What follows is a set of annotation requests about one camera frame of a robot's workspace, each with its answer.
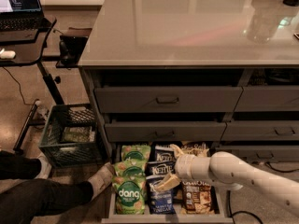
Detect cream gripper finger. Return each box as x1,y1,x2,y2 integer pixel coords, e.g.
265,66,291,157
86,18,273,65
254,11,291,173
170,144,184,159
154,173,181,192

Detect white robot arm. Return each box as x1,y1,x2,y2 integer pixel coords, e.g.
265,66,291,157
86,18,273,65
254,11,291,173
154,145,299,217

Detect middle blue kettle chip bag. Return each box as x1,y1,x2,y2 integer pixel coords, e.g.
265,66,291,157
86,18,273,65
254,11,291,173
146,161,175,175

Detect blue kettle chip bag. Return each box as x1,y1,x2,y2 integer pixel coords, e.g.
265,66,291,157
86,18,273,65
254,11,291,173
149,146,176,161
146,161,175,175
146,175,175,215

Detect back blue kettle chip bag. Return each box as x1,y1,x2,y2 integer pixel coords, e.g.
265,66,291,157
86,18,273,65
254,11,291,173
149,146,176,161

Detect front blue kettle chip bag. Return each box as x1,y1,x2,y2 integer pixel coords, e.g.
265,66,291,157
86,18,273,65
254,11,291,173
146,175,175,215

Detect middle left grey drawer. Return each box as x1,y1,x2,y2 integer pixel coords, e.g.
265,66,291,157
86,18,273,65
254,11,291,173
105,113,226,142

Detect back brown sea salt bag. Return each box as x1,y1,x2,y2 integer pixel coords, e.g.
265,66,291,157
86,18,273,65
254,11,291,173
181,142,209,157

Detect brown sea salt bag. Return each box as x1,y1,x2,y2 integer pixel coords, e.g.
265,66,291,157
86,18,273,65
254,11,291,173
181,181,214,215
181,142,209,157

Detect front brown sea salt bag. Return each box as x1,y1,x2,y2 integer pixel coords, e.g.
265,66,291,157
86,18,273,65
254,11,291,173
181,181,214,215

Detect front green dang chip bag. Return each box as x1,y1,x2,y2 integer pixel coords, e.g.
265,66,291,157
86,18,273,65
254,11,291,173
112,176,146,215

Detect green dang chip bag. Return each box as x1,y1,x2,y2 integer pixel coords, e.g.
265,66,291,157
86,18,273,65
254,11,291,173
114,159,147,176
121,145,151,161
112,176,146,215

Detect middle green dang chip bag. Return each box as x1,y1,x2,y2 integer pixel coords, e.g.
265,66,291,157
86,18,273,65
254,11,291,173
114,159,147,176

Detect back green dang chip bag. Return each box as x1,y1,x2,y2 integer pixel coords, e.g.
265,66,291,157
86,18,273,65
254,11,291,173
121,145,151,161

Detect top left grey drawer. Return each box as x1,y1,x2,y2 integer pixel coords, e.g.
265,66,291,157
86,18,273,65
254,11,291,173
93,68,244,114

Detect open bottom left drawer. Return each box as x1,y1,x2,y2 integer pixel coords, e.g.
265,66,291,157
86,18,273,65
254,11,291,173
101,141,234,224

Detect middle right grey drawer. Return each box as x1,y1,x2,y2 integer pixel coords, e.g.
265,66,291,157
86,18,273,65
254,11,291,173
221,111,299,141

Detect bottom right grey drawer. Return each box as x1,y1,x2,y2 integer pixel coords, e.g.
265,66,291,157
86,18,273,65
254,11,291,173
214,141,299,162

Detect grey cabinet with counter top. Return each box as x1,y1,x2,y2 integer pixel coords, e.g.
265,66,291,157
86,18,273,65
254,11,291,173
79,0,299,156

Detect green plastic milk crate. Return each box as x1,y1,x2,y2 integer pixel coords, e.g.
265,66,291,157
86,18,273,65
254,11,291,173
38,104,103,168

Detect person's leg in dark trousers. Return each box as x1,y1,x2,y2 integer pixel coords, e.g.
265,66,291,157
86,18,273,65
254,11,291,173
0,162,114,224

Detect person's far leg dark trousers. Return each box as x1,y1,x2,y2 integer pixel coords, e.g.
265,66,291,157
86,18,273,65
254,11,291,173
0,150,51,180

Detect black standing desk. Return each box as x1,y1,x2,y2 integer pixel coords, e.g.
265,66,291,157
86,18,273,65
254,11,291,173
0,16,64,155

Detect white computer mouse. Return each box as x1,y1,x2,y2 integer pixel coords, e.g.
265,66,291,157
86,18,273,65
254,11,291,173
0,49,16,60

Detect black laptop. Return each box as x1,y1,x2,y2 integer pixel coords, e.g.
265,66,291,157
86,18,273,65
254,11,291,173
0,0,44,32

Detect black cable on floor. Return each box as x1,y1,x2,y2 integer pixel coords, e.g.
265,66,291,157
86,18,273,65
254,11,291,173
225,161,299,224

